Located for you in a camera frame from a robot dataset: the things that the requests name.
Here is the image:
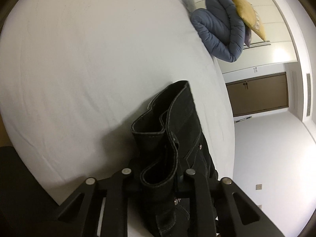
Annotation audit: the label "purple pillow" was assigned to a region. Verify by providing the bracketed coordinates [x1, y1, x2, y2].
[244, 26, 252, 48]

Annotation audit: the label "black denim pants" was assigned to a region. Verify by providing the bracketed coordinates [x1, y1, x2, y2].
[129, 80, 218, 236]

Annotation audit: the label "brown wooden door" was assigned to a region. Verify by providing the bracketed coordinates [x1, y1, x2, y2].
[226, 72, 289, 117]

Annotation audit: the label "white wardrobe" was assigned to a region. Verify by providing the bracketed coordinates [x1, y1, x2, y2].
[218, 0, 297, 73]

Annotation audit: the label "yellow pillow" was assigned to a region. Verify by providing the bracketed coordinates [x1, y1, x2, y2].
[232, 0, 267, 42]

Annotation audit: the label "blue folded duvet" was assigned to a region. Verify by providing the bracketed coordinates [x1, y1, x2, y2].
[191, 0, 246, 63]

